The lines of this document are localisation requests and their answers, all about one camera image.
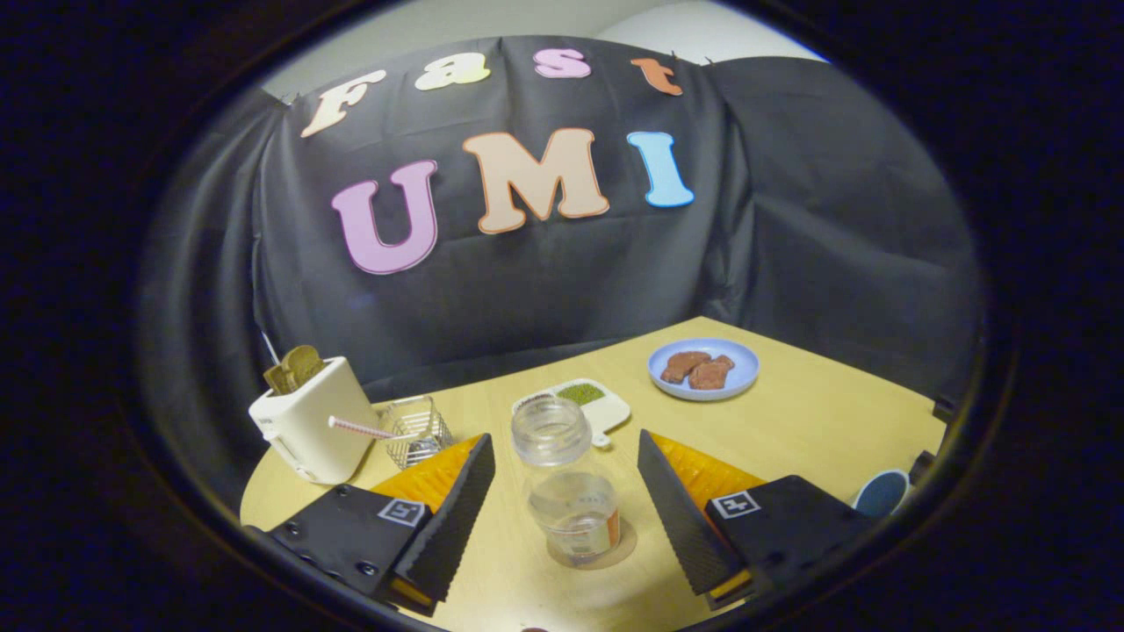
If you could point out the white toaster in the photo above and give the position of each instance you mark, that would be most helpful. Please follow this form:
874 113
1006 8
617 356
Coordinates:
312 430

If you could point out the wooden table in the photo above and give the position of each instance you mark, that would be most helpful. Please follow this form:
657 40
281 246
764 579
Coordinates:
817 430

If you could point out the black table clamp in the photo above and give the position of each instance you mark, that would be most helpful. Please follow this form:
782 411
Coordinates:
943 410
922 465

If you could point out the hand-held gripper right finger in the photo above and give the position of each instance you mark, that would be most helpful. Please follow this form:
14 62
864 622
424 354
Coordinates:
676 518

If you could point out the light blue plate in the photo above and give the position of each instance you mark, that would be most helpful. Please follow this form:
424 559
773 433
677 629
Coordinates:
742 369

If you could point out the brown meat piece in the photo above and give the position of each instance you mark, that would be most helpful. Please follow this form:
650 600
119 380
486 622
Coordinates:
709 376
683 364

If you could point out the black backdrop cloth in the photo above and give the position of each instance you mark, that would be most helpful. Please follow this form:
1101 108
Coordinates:
544 290

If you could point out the dark blue round coaster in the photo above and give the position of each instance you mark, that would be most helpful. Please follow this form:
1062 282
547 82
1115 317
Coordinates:
881 494

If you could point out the brown toast slices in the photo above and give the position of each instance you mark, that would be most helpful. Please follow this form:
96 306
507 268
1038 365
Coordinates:
294 369

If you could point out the red striped straw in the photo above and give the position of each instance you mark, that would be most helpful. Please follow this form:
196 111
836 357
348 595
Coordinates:
360 428

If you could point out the clear plastic juice bottle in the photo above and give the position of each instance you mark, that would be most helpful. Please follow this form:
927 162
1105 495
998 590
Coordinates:
571 509

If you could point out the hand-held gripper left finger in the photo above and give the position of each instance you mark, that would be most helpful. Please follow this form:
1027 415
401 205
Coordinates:
457 518

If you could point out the green pad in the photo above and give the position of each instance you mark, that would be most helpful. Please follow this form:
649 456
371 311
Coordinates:
580 393

